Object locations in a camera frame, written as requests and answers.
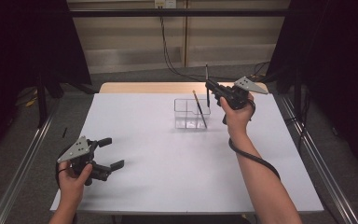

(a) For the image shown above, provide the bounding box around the black power cable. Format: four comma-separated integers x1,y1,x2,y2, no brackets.
158,7,271,82

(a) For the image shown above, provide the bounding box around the slim black makeup brush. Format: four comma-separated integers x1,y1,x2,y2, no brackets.
205,63,211,109

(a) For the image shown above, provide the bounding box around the clear acrylic organizer box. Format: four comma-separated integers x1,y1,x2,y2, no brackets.
173,98,212,131

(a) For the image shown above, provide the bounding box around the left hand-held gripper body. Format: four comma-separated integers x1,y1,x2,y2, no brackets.
56,135,113,187

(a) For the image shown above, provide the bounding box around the black horizontal frame bar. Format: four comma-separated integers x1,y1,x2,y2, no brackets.
68,8,293,18

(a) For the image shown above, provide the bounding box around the person's left hand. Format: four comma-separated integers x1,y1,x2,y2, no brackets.
57,161,93,203

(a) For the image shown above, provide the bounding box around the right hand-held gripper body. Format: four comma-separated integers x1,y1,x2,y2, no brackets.
218,76,269,125

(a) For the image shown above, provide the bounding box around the aluminium floor rail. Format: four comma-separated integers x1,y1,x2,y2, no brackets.
274,92,358,224
0,99,62,224

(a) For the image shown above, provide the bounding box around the white wall socket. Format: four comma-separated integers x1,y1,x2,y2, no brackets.
154,0,177,9

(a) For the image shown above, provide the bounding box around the black metal stand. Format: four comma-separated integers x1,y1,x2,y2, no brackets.
293,66,303,132
36,73,48,129

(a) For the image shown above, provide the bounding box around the person's right hand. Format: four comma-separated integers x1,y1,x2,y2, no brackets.
219,92,256,138

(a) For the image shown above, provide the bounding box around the right hand-held gripper cable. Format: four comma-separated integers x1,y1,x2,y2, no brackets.
222,99,282,182

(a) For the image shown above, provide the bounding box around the black curtain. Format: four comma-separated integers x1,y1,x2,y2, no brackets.
0,0,92,157
265,0,358,169

